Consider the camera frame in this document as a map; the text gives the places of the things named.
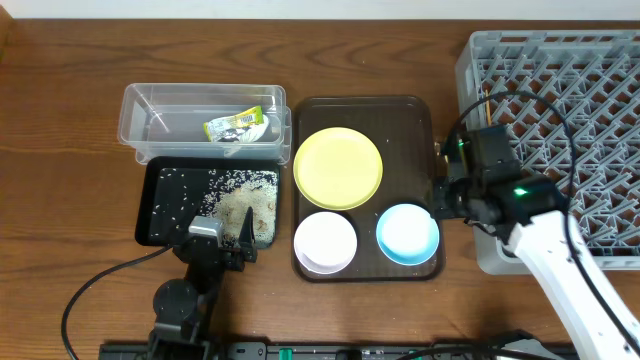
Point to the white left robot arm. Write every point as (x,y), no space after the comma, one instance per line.
(184,306)

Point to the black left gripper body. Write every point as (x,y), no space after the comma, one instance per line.
(220,255)

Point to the black plastic tray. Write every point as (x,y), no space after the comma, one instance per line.
(153,169)

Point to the dark brown serving tray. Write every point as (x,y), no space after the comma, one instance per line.
(400,127)

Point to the white pink bowl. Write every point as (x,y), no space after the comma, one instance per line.
(325,243)

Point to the blue bowl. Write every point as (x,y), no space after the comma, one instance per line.
(407,234)

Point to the wooden chopstick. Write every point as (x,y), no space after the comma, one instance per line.
(488,108)

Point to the yellow green snack wrapper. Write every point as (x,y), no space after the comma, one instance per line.
(217,129)

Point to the clear plastic bin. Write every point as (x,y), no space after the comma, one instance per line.
(168,119)

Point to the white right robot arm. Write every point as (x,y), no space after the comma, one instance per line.
(598,322)

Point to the yellow plate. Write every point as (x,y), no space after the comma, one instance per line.
(338,168)

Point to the rice food scraps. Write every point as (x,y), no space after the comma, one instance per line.
(218,193)

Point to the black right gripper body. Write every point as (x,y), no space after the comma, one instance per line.
(458,200)

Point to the grey dishwasher rack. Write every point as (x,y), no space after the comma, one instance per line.
(592,77)

